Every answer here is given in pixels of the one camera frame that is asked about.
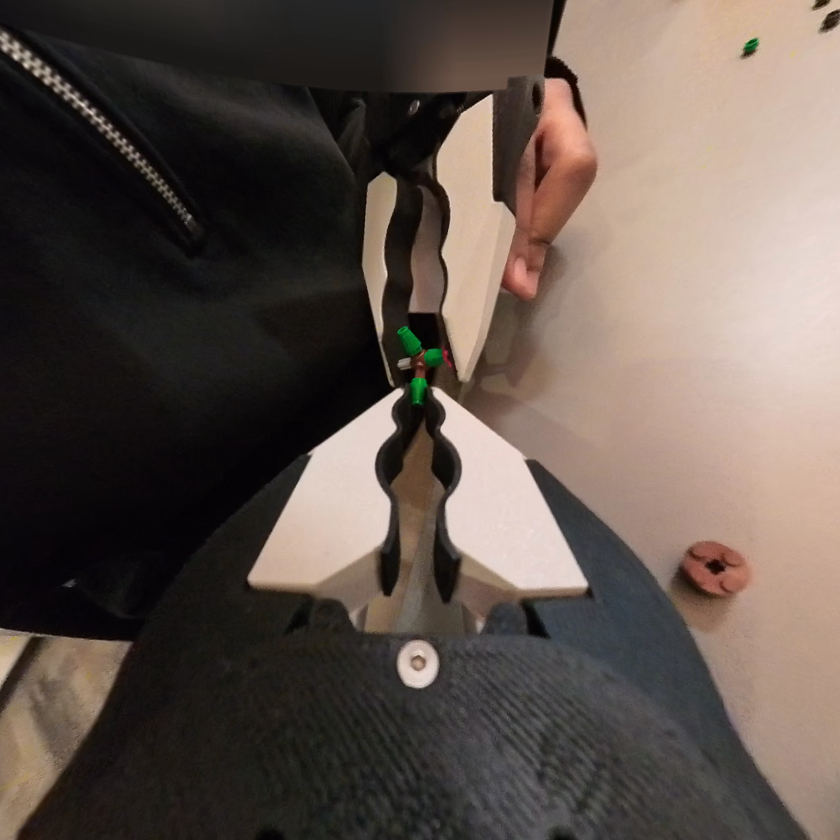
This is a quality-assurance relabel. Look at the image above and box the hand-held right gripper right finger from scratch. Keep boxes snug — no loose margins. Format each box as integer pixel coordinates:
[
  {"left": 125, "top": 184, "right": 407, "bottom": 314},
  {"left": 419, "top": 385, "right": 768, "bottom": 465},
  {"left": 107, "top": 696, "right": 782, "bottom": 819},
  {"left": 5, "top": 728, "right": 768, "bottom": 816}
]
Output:
[{"left": 423, "top": 387, "right": 589, "bottom": 632}]

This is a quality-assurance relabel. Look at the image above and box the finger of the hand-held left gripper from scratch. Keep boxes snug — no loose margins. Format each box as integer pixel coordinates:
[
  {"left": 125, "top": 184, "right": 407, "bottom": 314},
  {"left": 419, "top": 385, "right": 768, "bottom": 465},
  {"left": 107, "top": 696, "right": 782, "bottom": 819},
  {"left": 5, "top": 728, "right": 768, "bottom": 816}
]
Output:
[
  {"left": 363, "top": 171, "right": 427, "bottom": 387},
  {"left": 420, "top": 94, "right": 521, "bottom": 383}
]

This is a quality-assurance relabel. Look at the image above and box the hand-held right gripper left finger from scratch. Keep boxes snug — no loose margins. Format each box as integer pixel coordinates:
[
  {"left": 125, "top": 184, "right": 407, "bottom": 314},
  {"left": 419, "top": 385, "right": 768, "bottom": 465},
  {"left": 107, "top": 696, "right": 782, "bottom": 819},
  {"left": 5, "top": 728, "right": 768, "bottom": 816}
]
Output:
[{"left": 247, "top": 387, "right": 411, "bottom": 621}]

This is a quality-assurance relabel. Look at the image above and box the toy flower stem assembly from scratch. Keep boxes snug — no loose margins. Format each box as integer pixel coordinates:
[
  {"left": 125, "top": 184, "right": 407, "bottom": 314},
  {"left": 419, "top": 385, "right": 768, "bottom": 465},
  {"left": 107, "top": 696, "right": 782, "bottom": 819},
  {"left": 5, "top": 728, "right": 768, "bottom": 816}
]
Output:
[{"left": 395, "top": 326, "right": 455, "bottom": 382}]

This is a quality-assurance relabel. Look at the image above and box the person's left hand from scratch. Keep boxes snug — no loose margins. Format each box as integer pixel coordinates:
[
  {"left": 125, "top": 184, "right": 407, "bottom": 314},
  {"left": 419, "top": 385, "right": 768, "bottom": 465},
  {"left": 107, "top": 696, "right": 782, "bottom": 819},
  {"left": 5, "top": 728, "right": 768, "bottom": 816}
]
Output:
[{"left": 502, "top": 85, "right": 598, "bottom": 301}]

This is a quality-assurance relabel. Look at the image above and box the brown round toy brick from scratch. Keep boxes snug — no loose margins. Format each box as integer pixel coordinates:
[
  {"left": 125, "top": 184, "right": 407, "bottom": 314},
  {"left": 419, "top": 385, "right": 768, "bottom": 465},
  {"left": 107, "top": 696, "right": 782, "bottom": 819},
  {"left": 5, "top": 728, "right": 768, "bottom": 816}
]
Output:
[{"left": 672, "top": 539, "right": 750, "bottom": 597}]

